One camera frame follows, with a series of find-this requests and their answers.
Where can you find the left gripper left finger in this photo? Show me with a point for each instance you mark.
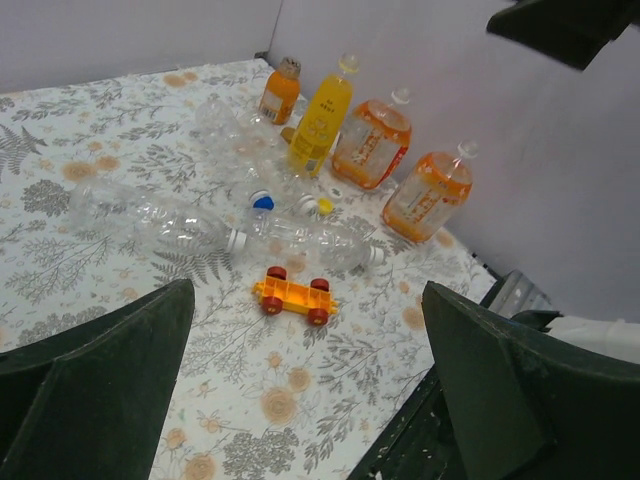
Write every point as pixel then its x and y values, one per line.
pixel 90 402

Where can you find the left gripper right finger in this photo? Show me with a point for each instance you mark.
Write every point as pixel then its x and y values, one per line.
pixel 524 405

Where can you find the pale yellow bottle cap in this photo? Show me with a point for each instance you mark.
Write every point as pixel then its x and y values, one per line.
pixel 324 206

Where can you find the crushed orange label bottle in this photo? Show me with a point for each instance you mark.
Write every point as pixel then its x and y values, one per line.
pixel 373 140

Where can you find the yellow juice bottle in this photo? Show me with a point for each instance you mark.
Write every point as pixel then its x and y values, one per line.
pixel 321 123

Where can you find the orange juice bottle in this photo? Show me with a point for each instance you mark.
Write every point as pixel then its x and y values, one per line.
pixel 281 92

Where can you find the gold bottle cap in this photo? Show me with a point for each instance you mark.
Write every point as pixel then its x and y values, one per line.
pixel 287 134

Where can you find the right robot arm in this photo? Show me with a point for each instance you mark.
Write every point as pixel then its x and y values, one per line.
pixel 571 32

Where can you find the clear bottle white cap centre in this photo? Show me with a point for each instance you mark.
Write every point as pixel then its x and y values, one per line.
pixel 150 220

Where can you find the clear bottle white cap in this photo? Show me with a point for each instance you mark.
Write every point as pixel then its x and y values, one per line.
pixel 323 245
pixel 267 154
pixel 150 220

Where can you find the clear bottle white cap lower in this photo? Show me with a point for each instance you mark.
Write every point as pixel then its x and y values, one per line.
pixel 323 245

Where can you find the clear bottle blue cap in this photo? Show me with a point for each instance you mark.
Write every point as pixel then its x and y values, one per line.
pixel 233 158

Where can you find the clear bottle white cap right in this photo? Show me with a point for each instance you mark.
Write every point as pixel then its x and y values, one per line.
pixel 267 154

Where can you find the floral patterned table mat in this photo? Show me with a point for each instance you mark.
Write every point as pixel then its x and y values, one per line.
pixel 257 397

